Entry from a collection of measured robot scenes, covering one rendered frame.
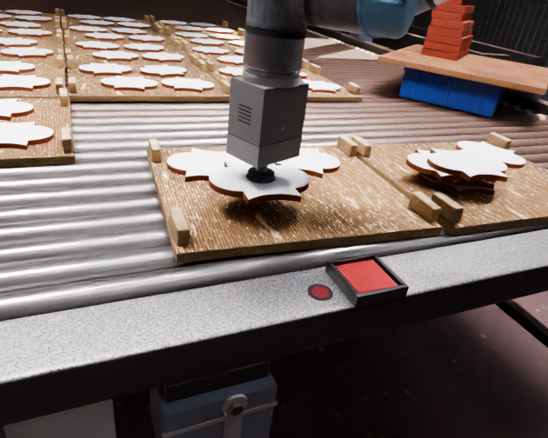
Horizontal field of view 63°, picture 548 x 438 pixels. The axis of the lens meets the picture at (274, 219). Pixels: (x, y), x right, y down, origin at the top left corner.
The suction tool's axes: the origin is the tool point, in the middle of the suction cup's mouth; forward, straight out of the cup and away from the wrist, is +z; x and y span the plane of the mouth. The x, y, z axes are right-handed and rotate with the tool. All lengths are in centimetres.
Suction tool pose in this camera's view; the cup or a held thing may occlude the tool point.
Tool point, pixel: (259, 184)
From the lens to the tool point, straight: 65.6
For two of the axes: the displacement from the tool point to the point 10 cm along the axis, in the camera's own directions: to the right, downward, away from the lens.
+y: -7.0, 2.9, -6.6
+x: 7.1, 4.1, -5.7
